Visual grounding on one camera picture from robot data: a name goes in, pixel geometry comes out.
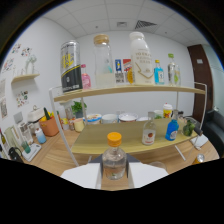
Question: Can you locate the clear bottle orange cap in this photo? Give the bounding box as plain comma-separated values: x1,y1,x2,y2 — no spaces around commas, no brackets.
101,131,128,181

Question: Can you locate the clear bottle green cap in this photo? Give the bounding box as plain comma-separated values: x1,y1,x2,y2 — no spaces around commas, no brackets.
167,53,178,87

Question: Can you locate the yellow cup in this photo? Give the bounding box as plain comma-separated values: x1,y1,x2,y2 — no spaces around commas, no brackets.
73,118,85,133

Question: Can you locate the white cup green print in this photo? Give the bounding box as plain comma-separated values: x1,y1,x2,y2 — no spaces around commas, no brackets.
153,109,164,120

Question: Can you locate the blue liquid bottle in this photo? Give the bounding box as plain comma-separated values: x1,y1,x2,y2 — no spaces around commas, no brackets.
165,109,180,142

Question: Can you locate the white stand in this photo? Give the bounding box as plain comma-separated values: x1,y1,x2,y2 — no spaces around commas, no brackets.
21,143,43,163

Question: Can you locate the small white blue bottle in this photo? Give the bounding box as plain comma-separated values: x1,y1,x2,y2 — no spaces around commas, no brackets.
34,127,48,145

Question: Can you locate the printed bowl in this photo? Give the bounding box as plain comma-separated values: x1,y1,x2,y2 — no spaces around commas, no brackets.
84,113,103,125

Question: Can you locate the orange pot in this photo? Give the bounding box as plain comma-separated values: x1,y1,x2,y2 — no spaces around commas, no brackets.
38,114,61,138

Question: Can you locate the red rimmed bowl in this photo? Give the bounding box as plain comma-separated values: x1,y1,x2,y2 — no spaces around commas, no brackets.
118,112,139,123

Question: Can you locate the glass jar of limes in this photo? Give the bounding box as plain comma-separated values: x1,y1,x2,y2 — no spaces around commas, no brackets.
182,119,197,137

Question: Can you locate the white bowl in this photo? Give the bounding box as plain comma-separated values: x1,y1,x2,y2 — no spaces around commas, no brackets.
101,113,119,125

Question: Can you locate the green potted plant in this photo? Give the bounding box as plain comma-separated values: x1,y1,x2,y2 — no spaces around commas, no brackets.
71,100,88,119

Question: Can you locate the black chair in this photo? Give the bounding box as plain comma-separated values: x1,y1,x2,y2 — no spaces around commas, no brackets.
203,109,224,158

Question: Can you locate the small pink bottle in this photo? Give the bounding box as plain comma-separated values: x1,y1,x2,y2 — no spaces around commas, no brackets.
80,63,92,90

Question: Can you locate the light blue bottle yellow cap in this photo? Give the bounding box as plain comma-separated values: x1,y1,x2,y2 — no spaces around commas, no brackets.
153,59,165,85

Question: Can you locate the brown door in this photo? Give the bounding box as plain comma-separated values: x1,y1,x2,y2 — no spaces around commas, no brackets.
187,44,214,123

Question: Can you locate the black and yellow can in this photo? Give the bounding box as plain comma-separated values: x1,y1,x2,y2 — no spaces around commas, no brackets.
59,39,83,93

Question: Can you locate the large white bottle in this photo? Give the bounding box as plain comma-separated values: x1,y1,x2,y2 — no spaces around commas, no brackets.
129,31,155,86

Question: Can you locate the tall glass bottle wooden lid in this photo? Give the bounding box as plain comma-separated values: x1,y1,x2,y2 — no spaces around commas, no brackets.
93,33,116,88

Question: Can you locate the white figurine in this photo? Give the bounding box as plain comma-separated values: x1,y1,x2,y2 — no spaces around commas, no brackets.
24,54,38,76

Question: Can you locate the white frame wooden shelf rack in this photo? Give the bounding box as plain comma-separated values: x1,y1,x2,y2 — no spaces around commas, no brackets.
48,81,208,168

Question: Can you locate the wooden wall shelf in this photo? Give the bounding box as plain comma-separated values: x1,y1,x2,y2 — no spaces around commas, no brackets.
11,73,41,84

